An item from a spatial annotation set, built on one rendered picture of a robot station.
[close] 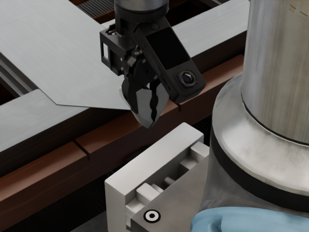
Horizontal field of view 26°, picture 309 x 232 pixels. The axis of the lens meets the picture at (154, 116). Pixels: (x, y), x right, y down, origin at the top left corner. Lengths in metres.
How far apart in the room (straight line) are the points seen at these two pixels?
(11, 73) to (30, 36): 0.09
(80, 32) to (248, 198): 0.84
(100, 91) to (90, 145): 0.09
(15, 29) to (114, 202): 0.54
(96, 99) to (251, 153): 0.69
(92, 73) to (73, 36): 0.11
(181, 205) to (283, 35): 0.36
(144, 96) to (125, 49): 0.08
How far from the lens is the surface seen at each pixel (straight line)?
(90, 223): 1.11
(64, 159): 1.01
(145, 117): 0.96
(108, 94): 1.05
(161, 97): 0.96
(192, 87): 0.85
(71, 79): 1.08
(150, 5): 0.84
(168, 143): 0.78
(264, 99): 0.35
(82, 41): 1.17
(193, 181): 0.68
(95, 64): 1.11
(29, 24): 1.22
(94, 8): 1.85
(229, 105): 0.39
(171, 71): 0.85
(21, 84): 1.12
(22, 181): 0.99
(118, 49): 0.90
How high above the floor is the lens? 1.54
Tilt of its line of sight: 41 degrees down
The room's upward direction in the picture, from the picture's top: straight up
